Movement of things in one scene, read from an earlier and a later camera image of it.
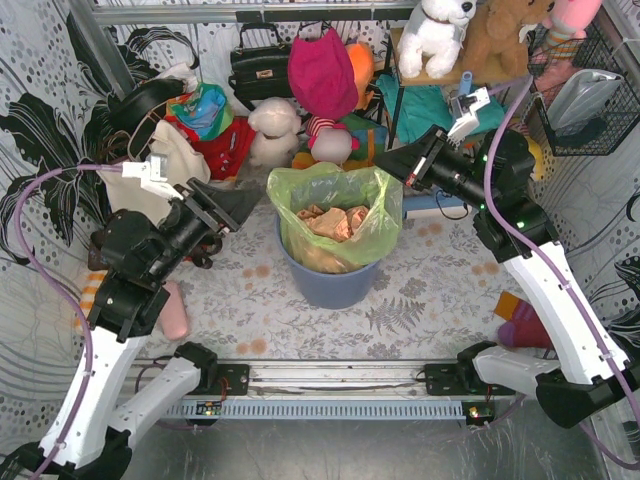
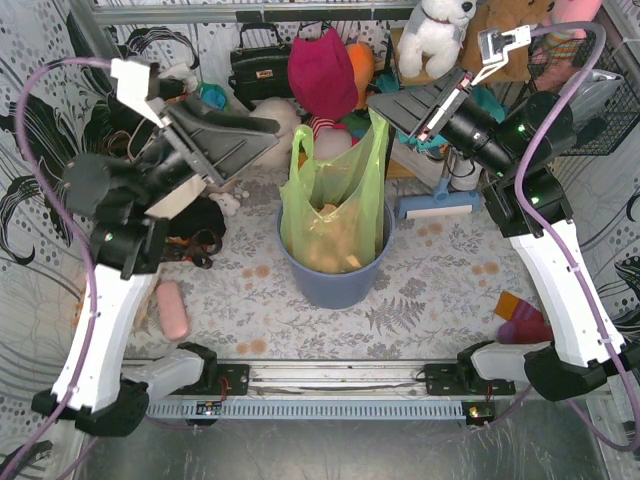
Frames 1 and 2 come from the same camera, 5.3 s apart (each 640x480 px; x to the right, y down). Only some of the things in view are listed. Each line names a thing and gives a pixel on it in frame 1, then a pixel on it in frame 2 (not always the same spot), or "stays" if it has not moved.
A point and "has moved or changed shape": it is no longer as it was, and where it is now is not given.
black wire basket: [552, 49] stays
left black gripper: [211, 208] to [186, 151]
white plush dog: [433, 32] stays
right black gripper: [422, 163] to [442, 107]
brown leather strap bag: [202, 249] stays
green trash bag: [375, 189] has moved or changed shape
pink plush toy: [572, 16] stays
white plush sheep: [277, 123] stays
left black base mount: [225, 380] stays
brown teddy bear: [504, 19] to [499, 15]
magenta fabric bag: [322, 75] stays
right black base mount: [449, 379] stays
